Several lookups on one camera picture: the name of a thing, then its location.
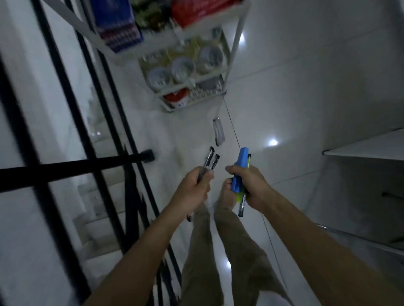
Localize person's left hand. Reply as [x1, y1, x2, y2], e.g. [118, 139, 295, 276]
[172, 166, 215, 215]

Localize person's right hand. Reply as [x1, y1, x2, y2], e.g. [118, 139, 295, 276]
[224, 164, 274, 214]

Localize blue highlighter marker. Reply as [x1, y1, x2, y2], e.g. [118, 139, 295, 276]
[231, 147, 250, 193]

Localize clear pen case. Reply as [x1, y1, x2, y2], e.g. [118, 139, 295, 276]
[214, 117, 226, 146]

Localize white storage trolley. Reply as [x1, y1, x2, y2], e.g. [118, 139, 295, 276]
[43, 0, 252, 113]

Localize person's right forearm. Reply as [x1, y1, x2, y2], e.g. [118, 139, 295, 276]
[260, 192, 404, 306]

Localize person's left forearm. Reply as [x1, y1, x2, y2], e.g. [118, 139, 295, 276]
[83, 201, 190, 306]

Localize person's right foot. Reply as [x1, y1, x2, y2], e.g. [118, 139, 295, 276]
[215, 178, 239, 212]

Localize person's grey trousers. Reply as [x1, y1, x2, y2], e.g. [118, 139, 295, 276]
[178, 208, 294, 306]

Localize red white round tin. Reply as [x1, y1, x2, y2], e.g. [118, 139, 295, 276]
[164, 88, 190, 109]

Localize grey metal bar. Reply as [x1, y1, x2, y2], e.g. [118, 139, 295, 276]
[315, 223, 404, 253]

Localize white round tape roll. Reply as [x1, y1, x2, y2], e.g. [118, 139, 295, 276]
[146, 66, 173, 92]
[171, 57, 196, 83]
[197, 45, 225, 75]

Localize white board panel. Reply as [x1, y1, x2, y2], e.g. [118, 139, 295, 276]
[322, 127, 404, 162]

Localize red packet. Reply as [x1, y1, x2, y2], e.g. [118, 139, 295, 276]
[171, 0, 242, 29]

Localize blue packet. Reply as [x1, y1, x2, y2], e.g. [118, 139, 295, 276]
[90, 0, 144, 53]

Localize dark bundle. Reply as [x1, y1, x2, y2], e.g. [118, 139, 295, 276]
[131, 0, 173, 32]

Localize black metal frame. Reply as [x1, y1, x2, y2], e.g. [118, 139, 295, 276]
[0, 0, 183, 306]

